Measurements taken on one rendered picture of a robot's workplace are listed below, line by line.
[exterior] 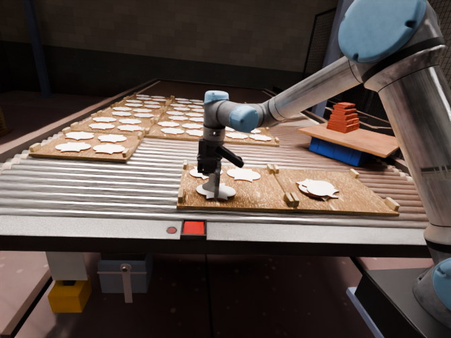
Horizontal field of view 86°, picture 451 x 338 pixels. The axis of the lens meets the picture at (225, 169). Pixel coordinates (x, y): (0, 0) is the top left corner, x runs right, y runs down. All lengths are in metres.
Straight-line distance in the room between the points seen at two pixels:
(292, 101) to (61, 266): 0.82
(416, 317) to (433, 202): 0.27
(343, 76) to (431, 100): 0.24
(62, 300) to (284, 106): 0.88
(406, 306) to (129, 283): 0.70
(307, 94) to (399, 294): 0.51
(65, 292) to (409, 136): 0.95
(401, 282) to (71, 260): 0.87
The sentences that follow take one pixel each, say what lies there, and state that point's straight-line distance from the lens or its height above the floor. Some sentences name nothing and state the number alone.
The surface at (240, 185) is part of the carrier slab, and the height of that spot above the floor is 0.94.
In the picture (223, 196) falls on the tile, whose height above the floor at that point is 0.95.
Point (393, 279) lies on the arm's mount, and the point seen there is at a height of 0.96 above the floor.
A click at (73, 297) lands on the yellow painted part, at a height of 0.69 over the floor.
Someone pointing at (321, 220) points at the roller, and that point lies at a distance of 0.92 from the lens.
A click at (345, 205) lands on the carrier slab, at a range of 1.03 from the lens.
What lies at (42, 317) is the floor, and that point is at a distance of 1.86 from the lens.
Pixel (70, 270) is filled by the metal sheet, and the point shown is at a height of 0.78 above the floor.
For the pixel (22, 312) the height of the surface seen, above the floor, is 0.27.
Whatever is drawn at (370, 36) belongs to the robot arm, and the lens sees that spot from 0.48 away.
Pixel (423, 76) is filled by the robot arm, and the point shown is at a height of 1.40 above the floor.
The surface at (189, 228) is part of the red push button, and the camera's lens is 0.74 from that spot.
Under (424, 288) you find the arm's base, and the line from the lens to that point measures 0.71.
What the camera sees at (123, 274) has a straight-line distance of 0.82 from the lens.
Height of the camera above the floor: 1.39
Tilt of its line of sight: 24 degrees down
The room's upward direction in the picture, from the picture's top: 6 degrees clockwise
